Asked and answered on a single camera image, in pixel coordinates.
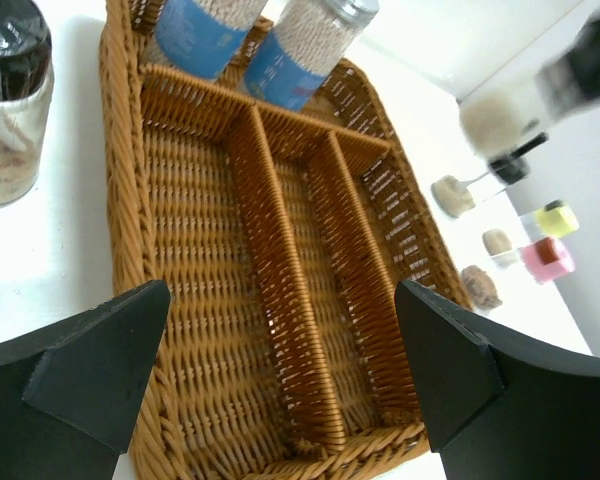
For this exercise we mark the dark-lid spice grinder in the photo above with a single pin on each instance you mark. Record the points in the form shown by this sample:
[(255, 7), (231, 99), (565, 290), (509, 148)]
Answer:
[(503, 119)]

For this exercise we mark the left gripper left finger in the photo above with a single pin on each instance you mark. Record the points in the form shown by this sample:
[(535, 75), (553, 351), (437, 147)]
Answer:
[(71, 392)]

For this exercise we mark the black-cap bottle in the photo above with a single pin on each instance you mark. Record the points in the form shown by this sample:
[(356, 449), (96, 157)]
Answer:
[(456, 197), (26, 88)]

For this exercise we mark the yellow-cap bottle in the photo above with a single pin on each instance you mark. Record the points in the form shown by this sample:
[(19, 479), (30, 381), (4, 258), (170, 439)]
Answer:
[(555, 219)]

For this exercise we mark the pink-cap bottle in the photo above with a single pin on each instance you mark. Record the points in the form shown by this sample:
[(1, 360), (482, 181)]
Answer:
[(490, 282)]

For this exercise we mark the silver-lid jar blue label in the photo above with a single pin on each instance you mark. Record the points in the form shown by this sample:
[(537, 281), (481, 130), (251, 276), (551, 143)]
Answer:
[(201, 37), (302, 48)]

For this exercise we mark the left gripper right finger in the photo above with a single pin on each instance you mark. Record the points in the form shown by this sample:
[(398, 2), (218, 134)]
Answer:
[(496, 403)]

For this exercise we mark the brown wicker divided tray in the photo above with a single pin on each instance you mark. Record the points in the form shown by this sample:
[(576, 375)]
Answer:
[(282, 237)]

